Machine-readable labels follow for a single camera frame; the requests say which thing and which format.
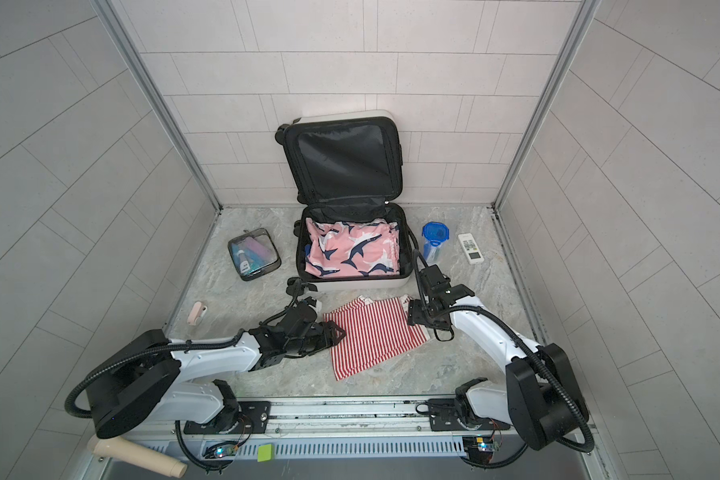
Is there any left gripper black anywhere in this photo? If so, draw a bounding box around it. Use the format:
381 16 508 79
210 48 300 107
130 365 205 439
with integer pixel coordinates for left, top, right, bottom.
284 322 351 357

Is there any red white striped garment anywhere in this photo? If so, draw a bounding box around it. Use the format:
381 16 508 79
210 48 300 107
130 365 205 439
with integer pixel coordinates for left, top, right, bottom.
323 295 430 381

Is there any clear black-trimmed toiletry pouch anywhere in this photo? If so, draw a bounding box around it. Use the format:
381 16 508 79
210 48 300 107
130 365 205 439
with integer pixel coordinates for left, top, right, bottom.
227 228 282 282

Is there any pink shark print garment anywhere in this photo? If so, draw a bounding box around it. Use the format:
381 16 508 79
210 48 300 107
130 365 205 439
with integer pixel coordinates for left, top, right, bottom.
305 218 401 280

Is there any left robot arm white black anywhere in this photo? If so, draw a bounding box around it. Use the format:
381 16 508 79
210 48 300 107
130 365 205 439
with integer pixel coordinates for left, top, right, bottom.
64 297 346 439

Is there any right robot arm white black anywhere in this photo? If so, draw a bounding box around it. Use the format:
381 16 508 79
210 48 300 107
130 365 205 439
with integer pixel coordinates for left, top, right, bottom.
408 265 595 453

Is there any white remote control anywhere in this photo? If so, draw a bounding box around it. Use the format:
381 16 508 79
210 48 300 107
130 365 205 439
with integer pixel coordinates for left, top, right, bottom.
457 233 485 265

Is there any blue lidded cup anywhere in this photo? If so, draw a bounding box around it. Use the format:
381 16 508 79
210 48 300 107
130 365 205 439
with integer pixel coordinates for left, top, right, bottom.
421 222 450 264

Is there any small pink case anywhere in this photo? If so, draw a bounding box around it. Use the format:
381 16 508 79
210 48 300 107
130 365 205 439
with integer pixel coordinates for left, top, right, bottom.
187 301 208 326

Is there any green sticky note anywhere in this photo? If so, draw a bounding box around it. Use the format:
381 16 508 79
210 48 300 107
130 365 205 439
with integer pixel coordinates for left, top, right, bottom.
257 444 274 463

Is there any left circuit board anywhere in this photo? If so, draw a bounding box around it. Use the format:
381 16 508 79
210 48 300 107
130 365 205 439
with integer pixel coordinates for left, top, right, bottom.
203 442 239 460

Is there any circuit board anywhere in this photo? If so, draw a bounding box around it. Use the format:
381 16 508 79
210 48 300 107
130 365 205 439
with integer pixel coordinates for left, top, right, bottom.
203 442 239 460
462 436 500 464

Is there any right circuit board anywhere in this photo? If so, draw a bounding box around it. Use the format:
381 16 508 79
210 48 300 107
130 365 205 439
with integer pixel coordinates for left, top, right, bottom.
462 436 500 464

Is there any black and white open suitcase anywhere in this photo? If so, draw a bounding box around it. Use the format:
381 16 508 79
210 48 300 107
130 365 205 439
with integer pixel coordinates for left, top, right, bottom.
274 110 418 292

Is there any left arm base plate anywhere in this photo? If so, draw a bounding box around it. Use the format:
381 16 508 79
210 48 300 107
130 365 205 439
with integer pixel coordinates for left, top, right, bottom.
182 401 272 436

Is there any aluminium rail frame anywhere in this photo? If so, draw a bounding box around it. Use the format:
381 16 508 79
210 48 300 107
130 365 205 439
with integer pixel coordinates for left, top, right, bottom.
98 392 598 460

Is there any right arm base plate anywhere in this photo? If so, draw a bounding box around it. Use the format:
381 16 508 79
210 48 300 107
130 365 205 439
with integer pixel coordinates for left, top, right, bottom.
415 398 511 432

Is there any beige cylindrical handle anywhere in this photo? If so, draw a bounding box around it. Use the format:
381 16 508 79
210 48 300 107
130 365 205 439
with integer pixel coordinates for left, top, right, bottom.
87 436 188 478

